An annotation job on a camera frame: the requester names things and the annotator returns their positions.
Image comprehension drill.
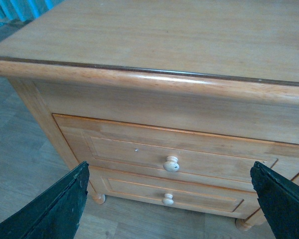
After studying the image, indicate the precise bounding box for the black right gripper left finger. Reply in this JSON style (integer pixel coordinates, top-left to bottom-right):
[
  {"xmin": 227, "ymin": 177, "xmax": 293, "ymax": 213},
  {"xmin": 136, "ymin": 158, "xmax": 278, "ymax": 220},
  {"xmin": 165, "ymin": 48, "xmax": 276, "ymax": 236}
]
[{"xmin": 0, "ymin": 162, "xmax": 90, "ymax": 239}]

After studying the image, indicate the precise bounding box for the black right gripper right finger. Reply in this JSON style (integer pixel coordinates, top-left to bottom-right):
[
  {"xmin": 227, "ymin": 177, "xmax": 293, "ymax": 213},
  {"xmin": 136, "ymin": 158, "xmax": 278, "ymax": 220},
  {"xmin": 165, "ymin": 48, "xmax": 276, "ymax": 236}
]
[{"xmin": 250, "ymin": 162, "xmax": 299, "ymax": 239}]

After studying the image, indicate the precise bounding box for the wooden drawer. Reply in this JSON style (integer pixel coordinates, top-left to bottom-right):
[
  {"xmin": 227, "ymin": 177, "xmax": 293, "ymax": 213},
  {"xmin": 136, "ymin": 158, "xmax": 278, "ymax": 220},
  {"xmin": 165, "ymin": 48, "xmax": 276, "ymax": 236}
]
[
  {"xmin": 54, "ymin": 115, "xmax": 299, "ymax": 191},
  {"xmin": 90, "ymin": 167, "xmax": 260, "ymax": 219}
]

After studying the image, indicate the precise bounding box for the light wooden nightstand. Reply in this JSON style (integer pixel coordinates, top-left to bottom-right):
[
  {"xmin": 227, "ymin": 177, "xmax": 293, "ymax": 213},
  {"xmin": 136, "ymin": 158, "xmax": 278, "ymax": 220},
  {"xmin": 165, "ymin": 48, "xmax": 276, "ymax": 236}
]
[{"xmin": 0, "ymin": 0, "xmax": 299, "ymax": 232}]

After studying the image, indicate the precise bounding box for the pale blue pleated curtain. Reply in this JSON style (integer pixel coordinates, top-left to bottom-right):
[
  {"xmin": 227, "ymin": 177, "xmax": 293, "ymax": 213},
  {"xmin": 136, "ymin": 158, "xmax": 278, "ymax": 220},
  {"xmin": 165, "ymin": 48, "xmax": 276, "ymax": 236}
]
[{"xmin": 0, "ymin": 0, "xmax": 63, "ymax": 22}]

